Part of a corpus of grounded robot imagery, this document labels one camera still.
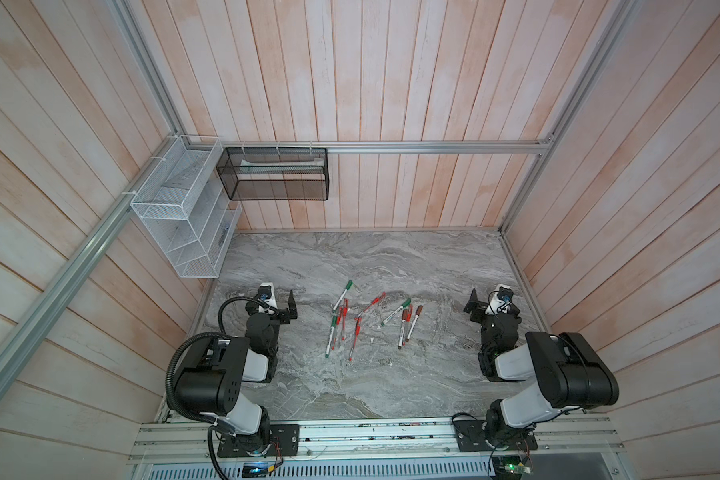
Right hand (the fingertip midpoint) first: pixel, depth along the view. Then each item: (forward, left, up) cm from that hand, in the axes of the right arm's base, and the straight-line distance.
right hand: (489, 291), depth 90 cm
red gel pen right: (-4, +24, -9) cm, 26 cm away
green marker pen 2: (-10, +49, -9) cm, 51 cm away
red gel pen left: (-3, +45, -10) cm, 46 cm away
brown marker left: (-9, +27, -9) cm, 30 cm away
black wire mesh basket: (+37, +70, +17) cm, 82 cm away
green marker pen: (+6, +45, -9) cm, 46 cm away
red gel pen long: (-10, +41, -10) cm, 43 cm away
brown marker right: (-2, +21, -11) cm, 23 cm away
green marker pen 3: (0, +25, -9) cm, 27 cm away
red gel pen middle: (-7, +47, -10) cm, 49 cm away
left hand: (-2, +66, 0) cm, 66 cm away
